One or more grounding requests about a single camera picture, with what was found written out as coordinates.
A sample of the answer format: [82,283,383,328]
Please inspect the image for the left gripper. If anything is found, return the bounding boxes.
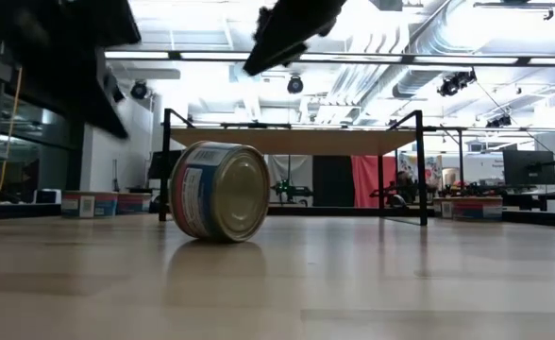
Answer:
[0,0,143,141]

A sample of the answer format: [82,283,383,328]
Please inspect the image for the wooden shelf black legs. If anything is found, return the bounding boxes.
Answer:
[158,107,429,228]

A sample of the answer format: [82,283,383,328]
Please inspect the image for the round black ceiling spotlight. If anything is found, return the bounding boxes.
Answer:
[129,79,149,101]
[286,74,305,95]

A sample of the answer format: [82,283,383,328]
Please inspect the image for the black computer monitor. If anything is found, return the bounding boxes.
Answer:
[146,149,185,181]
[502,149,555,186]

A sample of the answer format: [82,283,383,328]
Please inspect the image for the white box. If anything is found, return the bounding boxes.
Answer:
[33,188,63,206]

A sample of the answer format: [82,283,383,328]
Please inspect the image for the white cloth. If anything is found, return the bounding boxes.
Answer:
[268,154,314,190]

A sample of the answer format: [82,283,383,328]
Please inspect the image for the black panel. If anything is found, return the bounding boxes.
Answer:
[311,155,354,208]

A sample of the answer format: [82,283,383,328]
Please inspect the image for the red curtain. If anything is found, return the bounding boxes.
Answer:
[351,155,398,209]

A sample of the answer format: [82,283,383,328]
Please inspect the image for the black ceiling spotlight cluster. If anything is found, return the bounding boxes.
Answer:
[436,68,479,98]
[484,112,513,129]

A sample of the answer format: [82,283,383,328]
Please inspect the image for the colourful poster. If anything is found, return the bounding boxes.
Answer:
[396,151,444,191]

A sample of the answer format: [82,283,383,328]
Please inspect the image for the cluttered background desk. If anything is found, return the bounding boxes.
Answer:
[435,186,555,213]

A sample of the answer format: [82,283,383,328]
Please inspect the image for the long ceiling light rail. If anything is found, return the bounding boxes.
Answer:
[103,49,555,68]

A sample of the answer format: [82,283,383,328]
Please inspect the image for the yellow cable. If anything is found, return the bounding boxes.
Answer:
[0,65,25,191]

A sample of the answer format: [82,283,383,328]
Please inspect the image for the silver ventilation duct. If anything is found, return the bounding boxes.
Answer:
[360,0,484,112]

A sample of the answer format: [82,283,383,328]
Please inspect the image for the black table frame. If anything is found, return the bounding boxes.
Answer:
[0,201,555,230]

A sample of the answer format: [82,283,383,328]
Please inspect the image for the background black rig frame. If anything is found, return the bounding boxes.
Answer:
[182,121,555,193]

